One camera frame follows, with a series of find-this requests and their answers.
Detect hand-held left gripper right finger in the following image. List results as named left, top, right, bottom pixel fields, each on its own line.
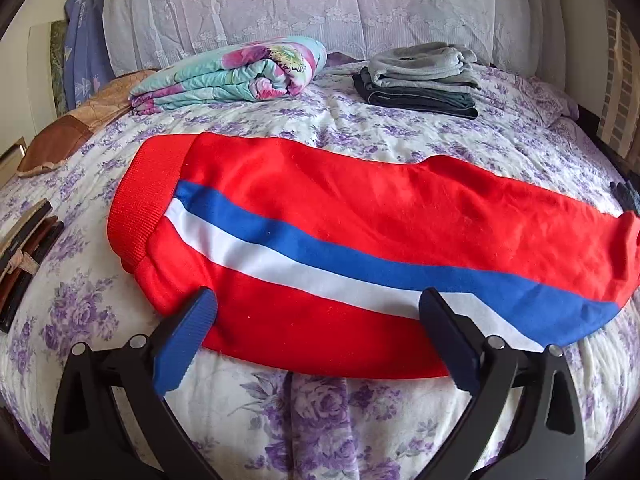
left=419, top=288, right=586, bottom=480

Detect dark cloth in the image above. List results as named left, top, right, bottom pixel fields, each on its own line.
left=609, top=180, right=640, bottom=213

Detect folded dark clothes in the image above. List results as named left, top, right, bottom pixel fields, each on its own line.
left=352, top=72, right=480, bottom=121

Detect folded turquoise floral quilt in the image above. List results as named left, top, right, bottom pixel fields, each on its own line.
left=129, top=35, right=328, bottom=117

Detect brown satin pillow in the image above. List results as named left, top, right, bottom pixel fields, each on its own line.
left=16, top=69, right=158, bottom=177

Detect wooden frame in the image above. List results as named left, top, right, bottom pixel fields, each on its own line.
left=0, top=137, right=28, bottom=186

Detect purple floral bedspread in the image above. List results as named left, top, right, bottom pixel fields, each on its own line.
left=0, top=52, right=640, bottom=480

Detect blue printed cloth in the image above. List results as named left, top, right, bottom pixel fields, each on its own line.
left=64, top=0, right=117, bottom=111

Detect purple floral pillow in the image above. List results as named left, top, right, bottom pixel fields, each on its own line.
left=515, top=72, right=581, bottom=128

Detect folded grey clothes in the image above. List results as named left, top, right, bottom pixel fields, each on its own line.
left=367, top=42, right=482, bottom=95

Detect white lace cover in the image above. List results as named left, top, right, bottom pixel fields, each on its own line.
left=102, top=0, right=566, bottom=78

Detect brick pattern curtain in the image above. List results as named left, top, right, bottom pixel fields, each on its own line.
left=597, top=0, right=640, bottom=158

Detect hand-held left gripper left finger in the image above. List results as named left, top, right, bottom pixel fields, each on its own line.
left=50, top=287, right=218, bottom=480

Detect red pants with striped side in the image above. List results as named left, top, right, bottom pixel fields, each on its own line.
left=107, top=132, right=640, bottom=378

